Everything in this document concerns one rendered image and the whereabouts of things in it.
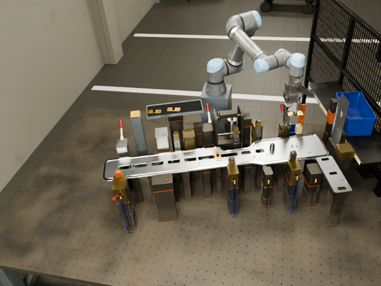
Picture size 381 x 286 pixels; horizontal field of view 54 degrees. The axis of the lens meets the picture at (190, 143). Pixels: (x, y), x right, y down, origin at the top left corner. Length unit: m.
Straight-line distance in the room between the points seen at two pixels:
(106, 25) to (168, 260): 3.97
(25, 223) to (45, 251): 0.29
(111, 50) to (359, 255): 4.41
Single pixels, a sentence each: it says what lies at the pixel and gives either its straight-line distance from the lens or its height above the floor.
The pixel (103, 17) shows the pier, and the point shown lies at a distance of 5.53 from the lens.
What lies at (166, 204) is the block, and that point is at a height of 0.85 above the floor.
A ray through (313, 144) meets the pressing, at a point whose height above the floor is 1.00.
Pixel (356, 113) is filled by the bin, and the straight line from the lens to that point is 2.74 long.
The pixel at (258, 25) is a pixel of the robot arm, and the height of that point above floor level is 1.63.
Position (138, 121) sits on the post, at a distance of 2.49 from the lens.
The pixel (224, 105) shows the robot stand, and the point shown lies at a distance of 2.69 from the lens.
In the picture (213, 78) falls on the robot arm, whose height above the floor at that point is 1.24.
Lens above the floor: 2.54
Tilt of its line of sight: 39 degrees down
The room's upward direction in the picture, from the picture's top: 5 degrees counter-clockwise
